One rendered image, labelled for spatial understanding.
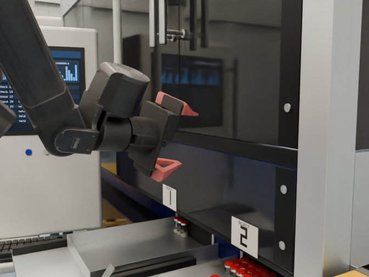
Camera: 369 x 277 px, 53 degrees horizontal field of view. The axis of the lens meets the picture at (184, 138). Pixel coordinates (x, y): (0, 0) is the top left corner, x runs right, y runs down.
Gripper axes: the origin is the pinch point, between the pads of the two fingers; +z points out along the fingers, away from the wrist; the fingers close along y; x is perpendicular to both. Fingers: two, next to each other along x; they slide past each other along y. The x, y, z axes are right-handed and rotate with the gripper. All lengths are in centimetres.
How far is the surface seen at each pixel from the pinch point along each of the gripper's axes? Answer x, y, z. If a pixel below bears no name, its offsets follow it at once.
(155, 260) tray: -7.8, 33.9, 13.1
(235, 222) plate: 7.5, 14.8, 15.0
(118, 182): -79, 50, 57
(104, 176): -99, 56, 64
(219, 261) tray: 3.3, 28.9, 22.3
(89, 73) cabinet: -75, 3, 25
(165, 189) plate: -23.0, 23.4, 25.7
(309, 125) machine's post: 18.5, -9.9, 6.2
